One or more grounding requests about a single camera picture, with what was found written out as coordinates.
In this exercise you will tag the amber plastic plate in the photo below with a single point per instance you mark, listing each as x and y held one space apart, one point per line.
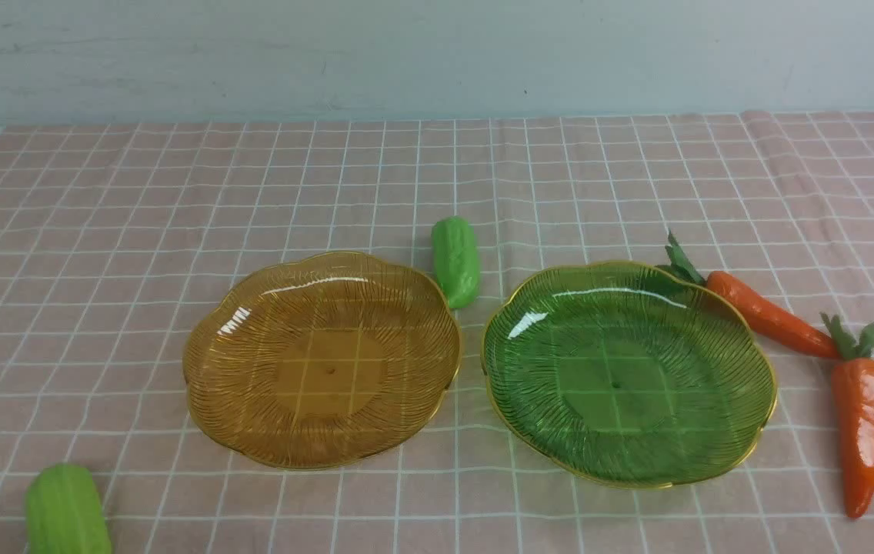
322 362

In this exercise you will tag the orange toy carrot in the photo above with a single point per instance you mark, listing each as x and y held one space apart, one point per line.
852 384
762 315

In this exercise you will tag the green plastic plate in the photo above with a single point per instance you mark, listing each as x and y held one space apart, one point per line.
628 376

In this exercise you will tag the green toy bitter gourd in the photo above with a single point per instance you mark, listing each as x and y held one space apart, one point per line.
455 261
63 512

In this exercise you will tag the pink checkered tablecloth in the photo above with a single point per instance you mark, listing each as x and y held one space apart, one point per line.
116 240

